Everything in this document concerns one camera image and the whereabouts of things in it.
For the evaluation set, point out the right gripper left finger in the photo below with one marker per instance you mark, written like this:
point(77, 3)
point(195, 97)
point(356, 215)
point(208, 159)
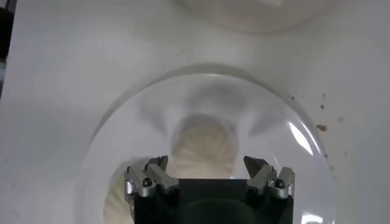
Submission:
point(158, 175)

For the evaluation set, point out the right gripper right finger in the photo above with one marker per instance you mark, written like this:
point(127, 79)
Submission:
point(262, 176)

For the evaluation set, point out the white steamed baozi bun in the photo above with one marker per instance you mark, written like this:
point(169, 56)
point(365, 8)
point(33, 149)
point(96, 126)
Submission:
point(117, 204)
point(204, 146)

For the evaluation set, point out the white round plate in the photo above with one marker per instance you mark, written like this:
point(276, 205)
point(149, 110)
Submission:
point(122, 137)

